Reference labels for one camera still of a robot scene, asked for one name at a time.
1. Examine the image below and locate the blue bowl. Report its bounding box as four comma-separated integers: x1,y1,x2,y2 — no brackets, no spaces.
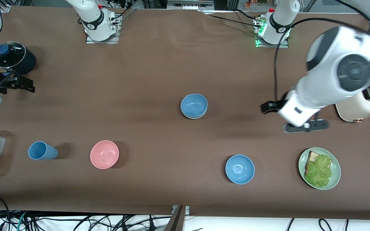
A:
181,93,208,118
225,155,255,185

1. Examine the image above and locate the green bowl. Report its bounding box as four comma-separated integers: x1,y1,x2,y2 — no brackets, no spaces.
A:
182,111,207,120

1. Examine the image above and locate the pink bowl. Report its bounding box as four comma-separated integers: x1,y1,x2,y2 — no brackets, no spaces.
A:
90,140,120,169

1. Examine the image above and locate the glass lid blue knob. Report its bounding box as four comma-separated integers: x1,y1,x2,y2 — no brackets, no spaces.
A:
0,41,26,69

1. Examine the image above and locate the bread slice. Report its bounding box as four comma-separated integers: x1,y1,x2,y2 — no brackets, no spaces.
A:
305,151,332,175

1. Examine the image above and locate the blue cup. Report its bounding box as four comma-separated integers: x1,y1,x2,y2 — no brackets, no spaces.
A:
28,141,58,160

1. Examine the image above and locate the cream white toaster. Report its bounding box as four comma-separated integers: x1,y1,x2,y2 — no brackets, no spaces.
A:
334,85,370,123

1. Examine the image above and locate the green lettuce leaf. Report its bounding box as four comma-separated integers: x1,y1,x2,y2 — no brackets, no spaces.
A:
305,155,332,188

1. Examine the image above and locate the green plate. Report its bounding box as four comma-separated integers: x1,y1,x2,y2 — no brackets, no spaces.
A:
298,148,341,190

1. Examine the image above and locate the silver metal box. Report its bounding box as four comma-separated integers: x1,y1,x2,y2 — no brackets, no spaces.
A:
167,0,215,10

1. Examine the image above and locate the black pot blue handle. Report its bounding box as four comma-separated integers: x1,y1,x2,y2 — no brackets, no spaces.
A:
0,41,36,97

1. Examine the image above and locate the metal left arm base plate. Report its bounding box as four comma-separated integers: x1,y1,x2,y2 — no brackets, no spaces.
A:
255,18,289,48

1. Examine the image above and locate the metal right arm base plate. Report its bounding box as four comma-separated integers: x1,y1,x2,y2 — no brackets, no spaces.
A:
85,13,121,44

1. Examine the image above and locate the black cable on table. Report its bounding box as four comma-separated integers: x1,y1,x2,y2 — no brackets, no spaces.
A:
198,9,262,29

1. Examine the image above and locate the small metal table bracket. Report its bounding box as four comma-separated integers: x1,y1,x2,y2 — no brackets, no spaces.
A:
172,205,190,215

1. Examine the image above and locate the teal cable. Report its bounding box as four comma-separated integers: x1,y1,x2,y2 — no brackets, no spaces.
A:
16,211,29,231

